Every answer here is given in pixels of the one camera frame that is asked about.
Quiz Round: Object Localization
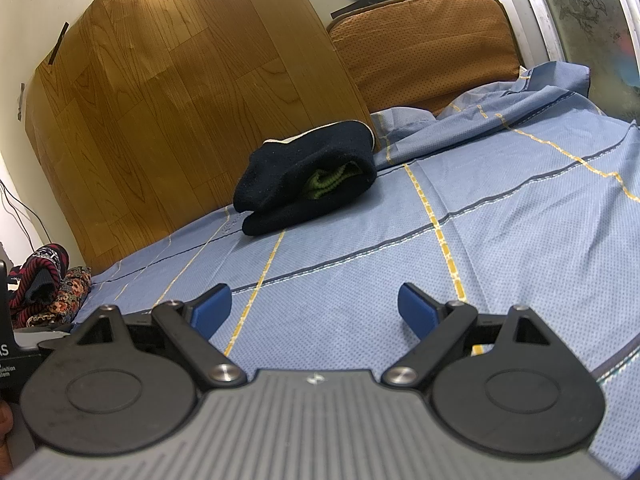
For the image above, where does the metal window frame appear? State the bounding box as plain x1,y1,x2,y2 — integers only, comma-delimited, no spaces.
480,0,568,68

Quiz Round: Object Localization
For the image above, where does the frosted flower pattern window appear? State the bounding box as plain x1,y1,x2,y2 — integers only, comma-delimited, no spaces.
532,0,640,126

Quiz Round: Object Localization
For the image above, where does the blue checked bedsheet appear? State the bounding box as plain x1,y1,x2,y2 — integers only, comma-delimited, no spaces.
75,61,640,478

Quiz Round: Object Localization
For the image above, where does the wood grain panel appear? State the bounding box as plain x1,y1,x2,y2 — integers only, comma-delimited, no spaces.
25,0,376,273

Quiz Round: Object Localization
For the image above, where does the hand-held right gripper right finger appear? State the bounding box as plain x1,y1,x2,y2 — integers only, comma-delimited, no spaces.
382,282,556,387

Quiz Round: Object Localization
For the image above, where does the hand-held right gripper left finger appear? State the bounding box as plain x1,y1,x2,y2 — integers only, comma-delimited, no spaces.
75,284,248,388

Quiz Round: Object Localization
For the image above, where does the navy green striped knit sweater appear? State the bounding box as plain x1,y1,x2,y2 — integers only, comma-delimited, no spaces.
233,121,378,237

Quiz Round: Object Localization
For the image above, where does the floral patterned cloth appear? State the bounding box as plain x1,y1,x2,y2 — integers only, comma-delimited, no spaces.
17,266,93,329

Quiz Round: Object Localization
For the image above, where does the person's left hand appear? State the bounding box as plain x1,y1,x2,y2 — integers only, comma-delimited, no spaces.
0,402,14,466

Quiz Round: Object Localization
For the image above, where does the brown cushion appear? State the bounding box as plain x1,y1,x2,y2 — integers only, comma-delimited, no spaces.
327,0,522,117

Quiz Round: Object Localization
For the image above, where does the black cable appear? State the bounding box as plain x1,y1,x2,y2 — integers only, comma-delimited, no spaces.
0,179,51,253

